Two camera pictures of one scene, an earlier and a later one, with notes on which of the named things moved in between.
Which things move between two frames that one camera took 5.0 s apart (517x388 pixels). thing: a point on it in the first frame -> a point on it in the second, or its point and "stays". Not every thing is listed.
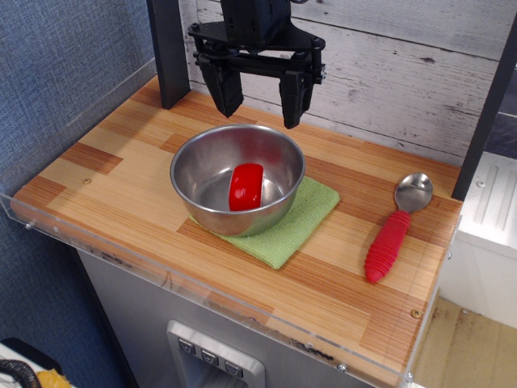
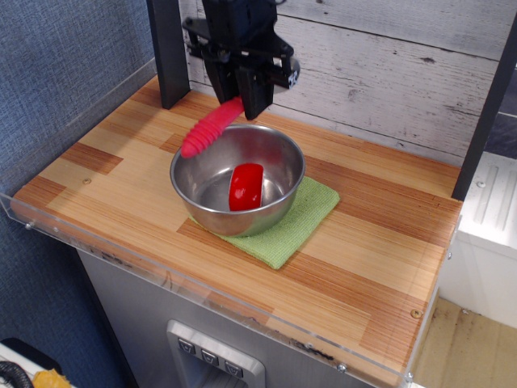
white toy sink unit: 481,273 stays
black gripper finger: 296,89 -> 257,91
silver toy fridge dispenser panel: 201,360 stays
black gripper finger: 225,82 stays
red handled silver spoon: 413,191 -> 212,126
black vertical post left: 170,50 stays
